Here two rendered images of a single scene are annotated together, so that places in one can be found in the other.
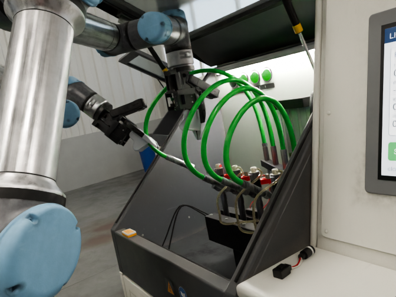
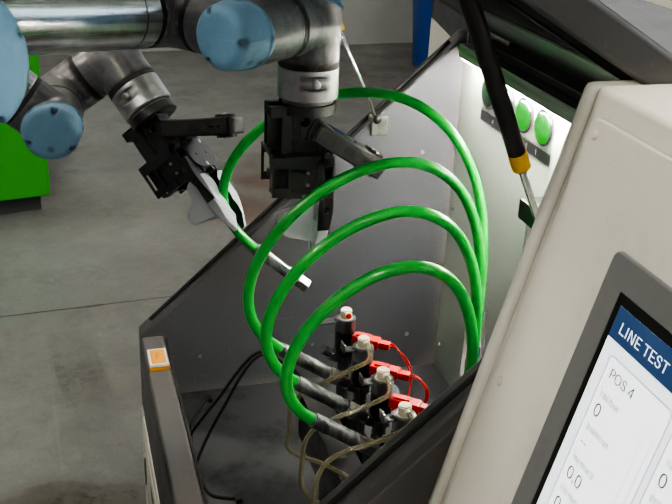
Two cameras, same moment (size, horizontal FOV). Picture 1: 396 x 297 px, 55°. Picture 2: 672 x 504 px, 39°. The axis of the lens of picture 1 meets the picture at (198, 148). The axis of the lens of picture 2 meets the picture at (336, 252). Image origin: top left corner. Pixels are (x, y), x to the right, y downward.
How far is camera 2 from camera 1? 0.53 m
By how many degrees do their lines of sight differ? 22
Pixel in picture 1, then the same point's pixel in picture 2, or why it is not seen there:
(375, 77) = (572, 385)
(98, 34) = (99, 39)
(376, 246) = not seen: outside the picture
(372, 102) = (550, 428)
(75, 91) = (101, 57)
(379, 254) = not seen: outside the picture
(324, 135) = (479, 416)
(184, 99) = (288, 179)
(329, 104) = (507, 364)
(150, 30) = (217, 48)
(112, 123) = (159, 152)
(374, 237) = not seen: outside the picture
